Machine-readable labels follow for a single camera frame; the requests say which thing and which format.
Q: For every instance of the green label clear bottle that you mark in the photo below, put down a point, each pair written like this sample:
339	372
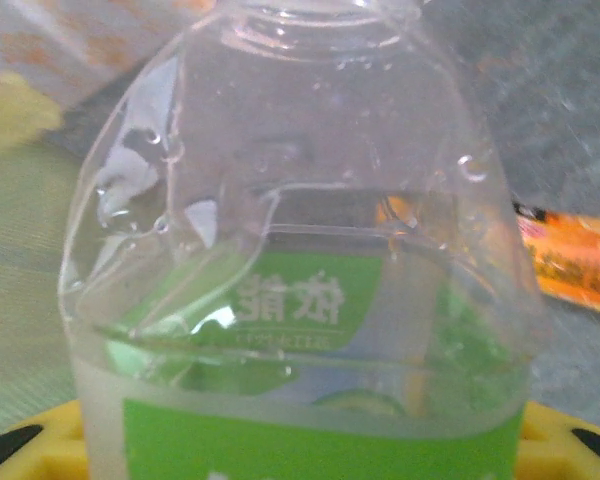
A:
305	440

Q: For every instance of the orange juice bottle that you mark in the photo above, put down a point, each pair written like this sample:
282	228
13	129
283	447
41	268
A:
575	260

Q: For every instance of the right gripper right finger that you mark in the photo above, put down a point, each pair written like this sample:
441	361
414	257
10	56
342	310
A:
570	450

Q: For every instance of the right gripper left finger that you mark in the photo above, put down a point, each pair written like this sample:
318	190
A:
35	450

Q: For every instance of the yellow plastic bin liner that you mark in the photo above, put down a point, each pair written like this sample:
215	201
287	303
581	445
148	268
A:
10	110

